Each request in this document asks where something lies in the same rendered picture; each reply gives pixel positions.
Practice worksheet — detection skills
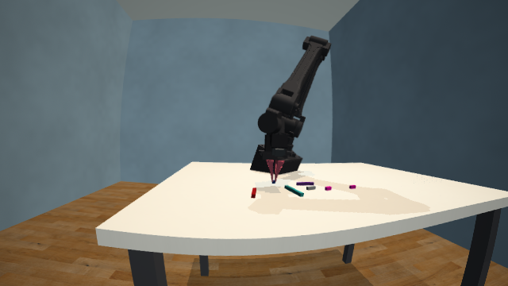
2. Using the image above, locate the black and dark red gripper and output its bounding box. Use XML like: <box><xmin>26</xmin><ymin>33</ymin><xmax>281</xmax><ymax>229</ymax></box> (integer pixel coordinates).
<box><xmin>259</xmin><ymin>150</ymin><xmax>292</xmax><ymax>182</ymax></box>

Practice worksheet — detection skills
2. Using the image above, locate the turquoise rod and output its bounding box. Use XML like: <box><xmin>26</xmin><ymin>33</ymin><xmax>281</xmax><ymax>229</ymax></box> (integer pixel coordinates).
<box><xmin>284</xmin><ymin>185</ymin><xmax>304</xmax><ymax>197</ymax></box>

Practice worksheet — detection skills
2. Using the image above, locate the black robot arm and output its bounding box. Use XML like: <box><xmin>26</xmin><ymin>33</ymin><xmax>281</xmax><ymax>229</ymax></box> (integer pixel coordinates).
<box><xmin>258</xmin><ymin>36</ymin><xmax>331</xmax><ymax>157</ymax></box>

